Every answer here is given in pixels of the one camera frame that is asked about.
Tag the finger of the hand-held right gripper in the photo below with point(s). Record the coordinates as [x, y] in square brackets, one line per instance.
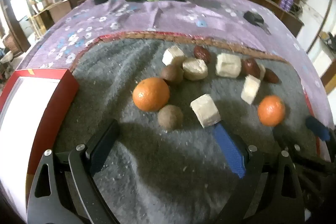
[318, 130]
[315, 164]

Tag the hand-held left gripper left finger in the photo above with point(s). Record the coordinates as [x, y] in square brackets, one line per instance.
[102, 145]

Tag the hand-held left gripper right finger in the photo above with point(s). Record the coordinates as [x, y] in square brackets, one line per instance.
[231, 150]

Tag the pale peeled sugarcane chunk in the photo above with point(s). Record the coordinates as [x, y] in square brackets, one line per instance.
[228, 65]
[173, 56]
[250, 88]
[206, 111]

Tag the orange mandarin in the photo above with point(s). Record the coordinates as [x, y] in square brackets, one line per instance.
[271, 110]
[151, 94]

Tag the brown round kiwi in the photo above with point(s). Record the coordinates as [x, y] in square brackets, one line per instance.
[172, 74]
[170, 117]

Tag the red cardboard box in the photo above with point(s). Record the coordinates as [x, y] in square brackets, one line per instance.
[26, 108]

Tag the beige rough sugarcane chunk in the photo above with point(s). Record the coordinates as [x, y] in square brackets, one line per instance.
[195, 69]

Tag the red date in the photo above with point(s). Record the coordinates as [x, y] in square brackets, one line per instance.
[250, 66]
[202, 53]
[271, 76]

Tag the grey fuzzy mat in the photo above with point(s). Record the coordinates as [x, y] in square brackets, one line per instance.
[118, 69]

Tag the black key fob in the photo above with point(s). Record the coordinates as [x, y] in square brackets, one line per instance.
[253, 18]

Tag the purple bottle pack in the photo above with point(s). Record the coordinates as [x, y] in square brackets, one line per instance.
[286, 1]

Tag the wicker basket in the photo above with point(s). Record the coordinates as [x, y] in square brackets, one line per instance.
[8, 42]

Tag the purple floral tablecloth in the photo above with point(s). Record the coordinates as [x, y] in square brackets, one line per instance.
[183, 16]

